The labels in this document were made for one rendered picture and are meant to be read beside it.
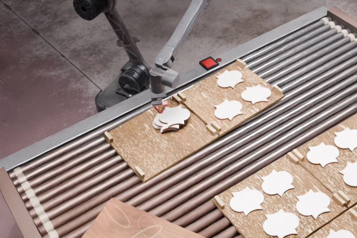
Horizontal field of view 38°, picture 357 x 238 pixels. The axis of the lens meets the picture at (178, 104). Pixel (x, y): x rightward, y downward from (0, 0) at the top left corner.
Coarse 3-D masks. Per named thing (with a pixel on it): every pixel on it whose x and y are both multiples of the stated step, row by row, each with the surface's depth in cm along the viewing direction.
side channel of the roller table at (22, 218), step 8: (0, 168) 231; (0, 176) 228; (8, 176) 228; (0, 184) 225; (8, 184) 225; (8, 192) 222; (16, 192) 221; (8, 200) 218; (16, 200) 218; (16, 208) 215; (24, 208) 215; (16, 216) 212; (24, 216) 212; (24, 224) 209; (32, 224) 209; (24, 232) 207; (32, 232) 206
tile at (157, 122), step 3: (156, 117) 244; (156, 120) 242; (156, 123) 241; (159, 123) 241; (162, 123) 241; (159, 126) 240; (162, 126) 240; (165, 126) 239; (171, 126) 239; (174, 126) 239; (177, 126) 239; (165, 129) 239
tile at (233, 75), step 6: (228, 72) 269; (234, 72) 268; (240, 72) 268; (222, 78) 266; (228, 78) 265; (234, 78) 265; (240, 78) 265; (222, 84) 262; (228, 84) 262; (234, 84) 262
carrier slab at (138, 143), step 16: (144, 112) 253; (128, 128) 246; (144, 128) 245; (192, 128) 243; (112, 144) 239; (128, 144) 239; (144, 144) 238; (160, 144) 237; (176, 144) 237; (192, 144) 236; (128, 160) 232; (144, 160) 231; (160, 160) 230; (176, 160) 230
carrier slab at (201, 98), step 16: (208, 80) 267; (256, 80) 264; (192, 96) 259; (208, 96) 258; (224, 96) 258; (240, 96) 257; (272, 96) 255; (192, 112) 253; (208, 112) 250; (256, 112) 248; (224, 128) 242
